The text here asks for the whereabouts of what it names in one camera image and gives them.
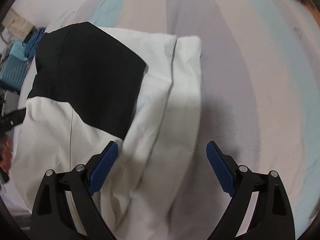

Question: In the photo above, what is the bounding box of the black and white jacket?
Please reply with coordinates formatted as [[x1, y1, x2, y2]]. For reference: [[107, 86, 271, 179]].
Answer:
[[11, 22, 201, 239]]

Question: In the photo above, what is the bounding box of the person's left hand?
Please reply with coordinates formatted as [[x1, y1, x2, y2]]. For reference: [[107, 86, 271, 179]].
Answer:
[[1, 133, 12, 173]]

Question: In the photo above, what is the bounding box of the grey hard suitcase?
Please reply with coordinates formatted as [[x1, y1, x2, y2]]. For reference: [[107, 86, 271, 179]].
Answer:
[[1, 88, 20, 116]]

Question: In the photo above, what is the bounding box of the teal hard suitcase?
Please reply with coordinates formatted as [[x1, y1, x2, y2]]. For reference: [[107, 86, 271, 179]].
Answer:
[[1, 40, 28, 94]]

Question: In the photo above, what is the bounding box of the blue crumpled garment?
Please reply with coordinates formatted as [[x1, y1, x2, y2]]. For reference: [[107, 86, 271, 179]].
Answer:
[[24, 27, 46, 62]]

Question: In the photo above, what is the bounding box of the striped pastel bed mattress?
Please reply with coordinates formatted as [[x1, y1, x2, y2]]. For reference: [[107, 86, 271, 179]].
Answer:
[[0, 0, 320, 240]]

